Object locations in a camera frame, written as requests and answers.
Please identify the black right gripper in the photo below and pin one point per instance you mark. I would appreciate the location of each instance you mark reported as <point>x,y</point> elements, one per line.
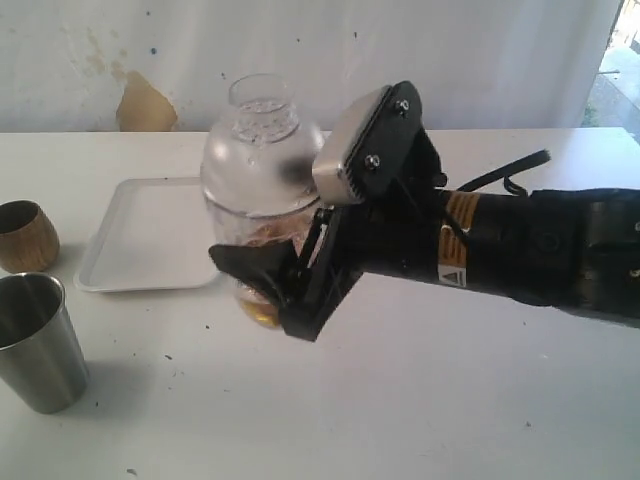
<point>398,172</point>

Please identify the clear plastic shaker cup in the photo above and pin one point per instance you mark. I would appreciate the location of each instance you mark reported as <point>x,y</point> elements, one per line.
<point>232,229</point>

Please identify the clear plastic dome lid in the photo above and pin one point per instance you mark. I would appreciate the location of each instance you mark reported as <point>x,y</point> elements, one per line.
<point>258,155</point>

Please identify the brown wooden cup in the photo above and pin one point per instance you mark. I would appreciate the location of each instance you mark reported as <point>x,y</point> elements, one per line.
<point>29,241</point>

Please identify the stainless steel cup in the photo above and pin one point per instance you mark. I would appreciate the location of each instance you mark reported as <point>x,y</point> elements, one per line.
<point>41,358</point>

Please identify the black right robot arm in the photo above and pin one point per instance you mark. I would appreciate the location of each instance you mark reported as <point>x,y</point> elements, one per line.
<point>576,251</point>

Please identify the white rectangular tray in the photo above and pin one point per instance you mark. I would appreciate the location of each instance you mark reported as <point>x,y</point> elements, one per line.
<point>155,235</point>

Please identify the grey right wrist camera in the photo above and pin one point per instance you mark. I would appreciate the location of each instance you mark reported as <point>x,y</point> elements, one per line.
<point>333,182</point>

